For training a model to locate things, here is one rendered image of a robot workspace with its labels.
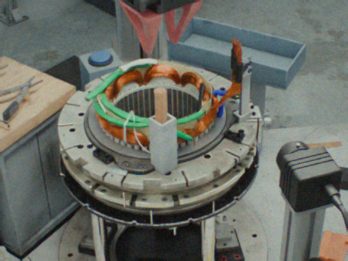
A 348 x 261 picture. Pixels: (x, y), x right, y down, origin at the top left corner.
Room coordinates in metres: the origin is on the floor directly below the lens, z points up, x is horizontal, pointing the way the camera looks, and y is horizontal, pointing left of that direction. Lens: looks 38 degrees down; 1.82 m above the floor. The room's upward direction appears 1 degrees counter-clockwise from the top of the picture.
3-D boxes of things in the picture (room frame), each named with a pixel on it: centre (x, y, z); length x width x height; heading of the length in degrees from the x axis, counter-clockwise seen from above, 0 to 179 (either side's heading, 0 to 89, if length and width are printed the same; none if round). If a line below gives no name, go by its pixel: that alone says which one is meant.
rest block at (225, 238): (0.97, -0.08, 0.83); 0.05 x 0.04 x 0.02; 8
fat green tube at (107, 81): (1.01, 0.09, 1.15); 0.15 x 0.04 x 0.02; 134
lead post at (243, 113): (0.97, -0.11, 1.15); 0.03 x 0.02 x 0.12; 126
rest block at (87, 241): (0.98, 0.15, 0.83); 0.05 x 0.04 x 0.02; 162
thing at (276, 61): (1.26, -0.12, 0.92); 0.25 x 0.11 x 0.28; 62
